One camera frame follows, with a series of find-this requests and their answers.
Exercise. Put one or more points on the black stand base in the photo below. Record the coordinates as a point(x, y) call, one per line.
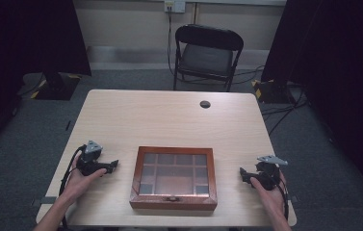
point(272, 91)
point(57, 86)

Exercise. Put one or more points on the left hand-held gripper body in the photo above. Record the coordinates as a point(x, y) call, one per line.
point(90, 160)

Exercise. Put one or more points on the black folding chair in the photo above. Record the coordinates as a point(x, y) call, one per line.
point(206, 54)

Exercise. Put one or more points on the person's left hand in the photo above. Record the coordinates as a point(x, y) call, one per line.
point(79, 184)

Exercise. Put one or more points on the grey table bracket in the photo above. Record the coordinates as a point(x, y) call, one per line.
point(44, 200)

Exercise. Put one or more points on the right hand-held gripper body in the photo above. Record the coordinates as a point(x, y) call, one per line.
point(268, 174)

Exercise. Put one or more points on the wooden box with glass lid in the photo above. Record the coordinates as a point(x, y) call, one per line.
point(174, 179)

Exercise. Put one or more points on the person's right hand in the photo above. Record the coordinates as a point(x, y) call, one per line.
point(270, 199)

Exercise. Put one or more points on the dark curtain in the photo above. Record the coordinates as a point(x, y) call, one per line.
point(25, 48)
point(339, 80)

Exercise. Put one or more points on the white wall socket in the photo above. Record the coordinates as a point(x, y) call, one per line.
point(174, 5)

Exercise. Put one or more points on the black floor tape strip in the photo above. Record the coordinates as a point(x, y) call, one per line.
point(68, 125)

